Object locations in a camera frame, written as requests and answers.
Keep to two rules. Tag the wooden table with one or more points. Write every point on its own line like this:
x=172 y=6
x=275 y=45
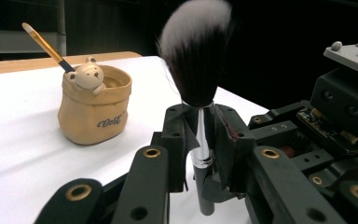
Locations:
x=28 y=63

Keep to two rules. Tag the thin black gold-ferrule brush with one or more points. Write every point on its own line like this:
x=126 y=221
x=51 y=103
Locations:
x=48 y=48

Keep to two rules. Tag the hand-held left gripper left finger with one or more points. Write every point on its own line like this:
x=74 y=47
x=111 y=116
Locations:
x=175 y=140

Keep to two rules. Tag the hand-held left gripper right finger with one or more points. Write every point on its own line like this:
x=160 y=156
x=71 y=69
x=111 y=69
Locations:
x=233 y=146

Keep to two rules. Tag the beige bear brush holder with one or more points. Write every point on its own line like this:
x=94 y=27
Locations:
x=90 y=115

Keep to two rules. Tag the white table board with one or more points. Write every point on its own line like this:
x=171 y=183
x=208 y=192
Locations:
x=18 y=130

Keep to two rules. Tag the black powder makeup brush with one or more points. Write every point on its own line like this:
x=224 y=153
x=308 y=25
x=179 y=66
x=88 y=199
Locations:
x=195 y=62

